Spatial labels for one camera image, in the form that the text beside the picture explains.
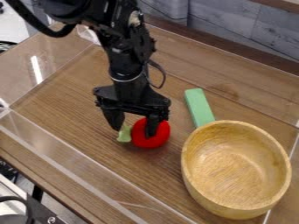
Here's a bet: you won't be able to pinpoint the black cable lower left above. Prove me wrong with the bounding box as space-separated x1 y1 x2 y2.
0 195 36 224

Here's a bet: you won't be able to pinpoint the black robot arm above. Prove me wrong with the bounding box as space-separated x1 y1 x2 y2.
6 0 171 137

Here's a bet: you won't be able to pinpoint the red plush fruit green leaf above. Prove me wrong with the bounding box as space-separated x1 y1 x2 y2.
116 116 172 150

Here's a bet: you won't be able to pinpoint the black metal bracket with bolt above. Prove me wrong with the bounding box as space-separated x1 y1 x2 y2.
27 195 67 224

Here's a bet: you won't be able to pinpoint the green rectangular block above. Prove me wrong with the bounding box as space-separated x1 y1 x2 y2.
184 88 215 127

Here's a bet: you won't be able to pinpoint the round wooden bowl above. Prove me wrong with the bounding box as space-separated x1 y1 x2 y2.
182 120 293 220

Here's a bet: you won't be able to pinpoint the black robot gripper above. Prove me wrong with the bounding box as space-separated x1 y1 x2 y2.
94 70 171 138

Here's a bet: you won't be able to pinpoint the clear acrylic enclosure walls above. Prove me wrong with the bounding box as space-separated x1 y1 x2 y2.
0 20 299 224

